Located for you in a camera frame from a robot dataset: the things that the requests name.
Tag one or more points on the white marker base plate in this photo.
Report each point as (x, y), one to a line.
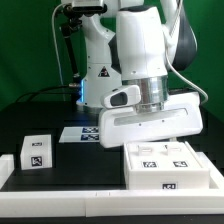
(79, 134)

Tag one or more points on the white cabinet top block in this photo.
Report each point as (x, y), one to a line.
(36, 152)

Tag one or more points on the white cabinet body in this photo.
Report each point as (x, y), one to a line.
(164, 177)

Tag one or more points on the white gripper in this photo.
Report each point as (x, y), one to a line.
(180, 117)

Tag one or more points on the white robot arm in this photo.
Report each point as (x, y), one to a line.
(130, 51)

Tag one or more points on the white cabinet door panel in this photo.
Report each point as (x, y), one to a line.
(143, 155)
(177, 155)

